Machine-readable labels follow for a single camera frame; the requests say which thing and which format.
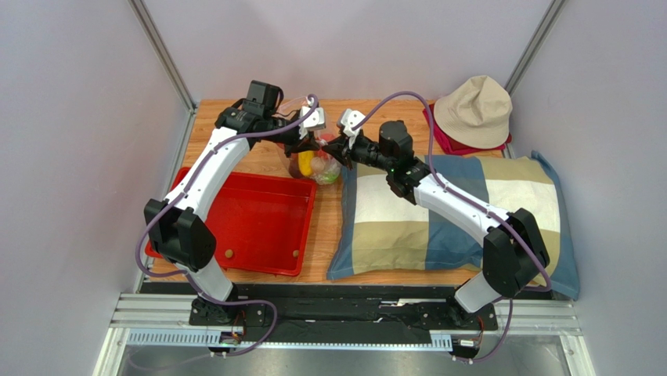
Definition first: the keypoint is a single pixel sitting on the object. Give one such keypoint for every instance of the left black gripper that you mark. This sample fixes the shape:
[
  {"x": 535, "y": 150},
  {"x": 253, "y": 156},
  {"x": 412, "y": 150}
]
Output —
[{"x": 311, "y": 144}]

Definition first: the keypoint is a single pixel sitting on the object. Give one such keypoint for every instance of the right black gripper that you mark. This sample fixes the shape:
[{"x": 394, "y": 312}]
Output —
[{"x": 344, "y": 149}]

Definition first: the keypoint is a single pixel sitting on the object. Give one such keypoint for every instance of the red yellow apple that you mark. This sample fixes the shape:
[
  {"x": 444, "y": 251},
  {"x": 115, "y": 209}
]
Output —
[{"x": 325, "y": 139}]

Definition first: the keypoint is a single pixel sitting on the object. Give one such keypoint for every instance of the yellow mango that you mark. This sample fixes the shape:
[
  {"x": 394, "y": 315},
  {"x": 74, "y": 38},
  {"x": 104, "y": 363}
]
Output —
[{"x": 304, "y": 160}]

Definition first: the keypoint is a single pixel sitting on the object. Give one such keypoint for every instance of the clear zip top bag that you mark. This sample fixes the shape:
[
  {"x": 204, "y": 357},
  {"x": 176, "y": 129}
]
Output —
[{"x": 291, "y": 111}]

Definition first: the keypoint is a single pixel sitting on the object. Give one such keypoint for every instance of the white green cauliflower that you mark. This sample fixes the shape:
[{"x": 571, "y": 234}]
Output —
[{"x": 326, "y": 178}]

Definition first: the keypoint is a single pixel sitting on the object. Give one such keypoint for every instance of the dark purple mangosteen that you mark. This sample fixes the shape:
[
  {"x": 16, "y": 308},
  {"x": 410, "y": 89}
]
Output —
[{"x": 294, "y": 170}]

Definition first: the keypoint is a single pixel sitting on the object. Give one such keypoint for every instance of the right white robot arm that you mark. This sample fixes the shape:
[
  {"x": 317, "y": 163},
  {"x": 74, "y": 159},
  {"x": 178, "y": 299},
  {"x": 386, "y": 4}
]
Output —
[{"x": 513, "y": 249}]

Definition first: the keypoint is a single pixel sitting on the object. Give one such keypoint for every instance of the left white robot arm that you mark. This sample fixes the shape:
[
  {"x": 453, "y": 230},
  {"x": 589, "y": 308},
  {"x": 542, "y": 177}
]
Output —
[{"x": 238, "y": 128}]

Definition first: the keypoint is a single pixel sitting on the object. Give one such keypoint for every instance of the red plastic tray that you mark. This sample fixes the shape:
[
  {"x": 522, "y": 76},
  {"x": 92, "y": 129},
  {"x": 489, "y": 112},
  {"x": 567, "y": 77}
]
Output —
[{"x": 263, "y": 219}]

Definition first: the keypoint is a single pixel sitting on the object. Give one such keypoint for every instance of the plaid blue beige pillow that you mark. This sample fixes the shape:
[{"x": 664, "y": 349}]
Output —
[{"x": 381, "y": 231}]

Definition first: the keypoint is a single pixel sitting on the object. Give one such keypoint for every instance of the red folded cloth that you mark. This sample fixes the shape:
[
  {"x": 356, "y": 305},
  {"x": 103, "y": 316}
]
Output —
[{"x": 443, "y": 138}]

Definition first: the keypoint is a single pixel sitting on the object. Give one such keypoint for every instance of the beige bucket hat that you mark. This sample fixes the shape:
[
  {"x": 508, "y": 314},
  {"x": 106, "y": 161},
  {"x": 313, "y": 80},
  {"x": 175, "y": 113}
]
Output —
[{"x": 480, "y": 89}]

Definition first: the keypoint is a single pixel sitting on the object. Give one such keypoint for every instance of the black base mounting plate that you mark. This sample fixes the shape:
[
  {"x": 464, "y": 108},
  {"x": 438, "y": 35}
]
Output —
[{"x": 338, "y": 314}]

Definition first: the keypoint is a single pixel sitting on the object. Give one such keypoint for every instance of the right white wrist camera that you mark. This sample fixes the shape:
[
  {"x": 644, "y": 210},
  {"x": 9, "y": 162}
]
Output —
[{"x": 347, "y": 124}]

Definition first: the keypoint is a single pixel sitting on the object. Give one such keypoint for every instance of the aluminium frame rail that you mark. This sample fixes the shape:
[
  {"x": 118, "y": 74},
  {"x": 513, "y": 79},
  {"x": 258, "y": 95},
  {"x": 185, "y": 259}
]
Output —
[{"x": 537, "y": 335}]

